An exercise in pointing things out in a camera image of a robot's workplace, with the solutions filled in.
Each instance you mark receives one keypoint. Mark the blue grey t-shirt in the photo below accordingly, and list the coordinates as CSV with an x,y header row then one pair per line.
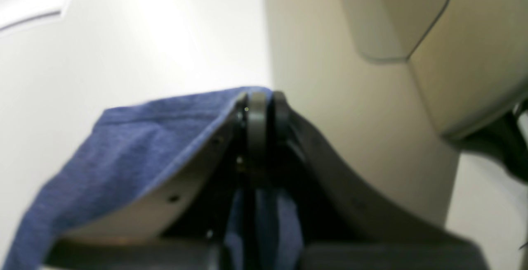
x,y
131,150

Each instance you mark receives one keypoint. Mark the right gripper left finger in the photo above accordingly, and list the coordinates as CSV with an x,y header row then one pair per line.
x,y
182,222

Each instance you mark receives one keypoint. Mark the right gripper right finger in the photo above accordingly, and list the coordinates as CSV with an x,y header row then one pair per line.
x,y
347,224

